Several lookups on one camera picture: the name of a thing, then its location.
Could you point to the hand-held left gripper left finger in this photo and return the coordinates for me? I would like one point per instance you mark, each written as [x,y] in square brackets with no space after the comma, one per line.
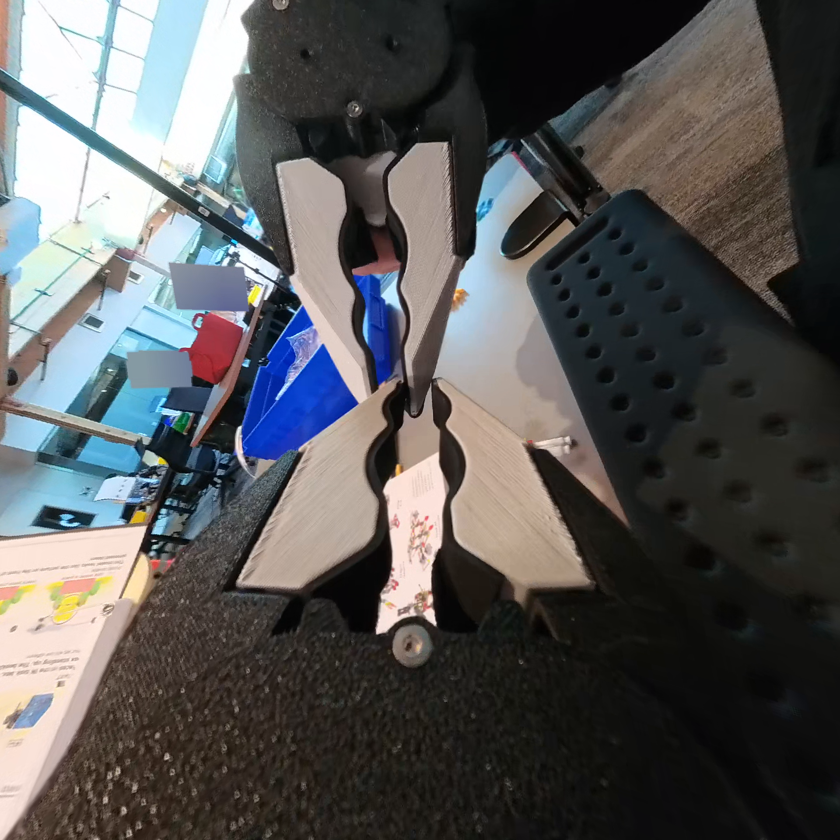
[315,518]

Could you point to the black wall poster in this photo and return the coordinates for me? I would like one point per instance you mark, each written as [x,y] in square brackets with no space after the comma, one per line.
[65,518]

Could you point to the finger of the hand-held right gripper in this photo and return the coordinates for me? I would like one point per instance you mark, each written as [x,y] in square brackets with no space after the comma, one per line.
[315,229]
[430,210]

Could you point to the white printed instruction sheet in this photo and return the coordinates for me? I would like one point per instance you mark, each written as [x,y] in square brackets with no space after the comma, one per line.
[413,538]

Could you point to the white plastic rod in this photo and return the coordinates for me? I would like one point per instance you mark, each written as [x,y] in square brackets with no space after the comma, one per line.
[554,445]

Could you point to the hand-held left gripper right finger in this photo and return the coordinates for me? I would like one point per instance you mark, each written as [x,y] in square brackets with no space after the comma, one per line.
[518,518]

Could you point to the brown wooden table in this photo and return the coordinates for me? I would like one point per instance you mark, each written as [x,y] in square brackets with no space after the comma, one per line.
[223,387]

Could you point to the red container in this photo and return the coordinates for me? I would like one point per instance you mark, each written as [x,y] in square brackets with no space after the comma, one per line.
[213,351]

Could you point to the white illustrated task sheet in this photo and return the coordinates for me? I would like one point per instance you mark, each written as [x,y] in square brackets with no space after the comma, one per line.
[52,623]

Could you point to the clear plastic bag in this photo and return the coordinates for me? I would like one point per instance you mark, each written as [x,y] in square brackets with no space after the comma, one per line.
[300,354]

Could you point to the blue plastic bin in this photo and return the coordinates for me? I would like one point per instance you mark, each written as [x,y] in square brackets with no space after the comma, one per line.
[295,413]

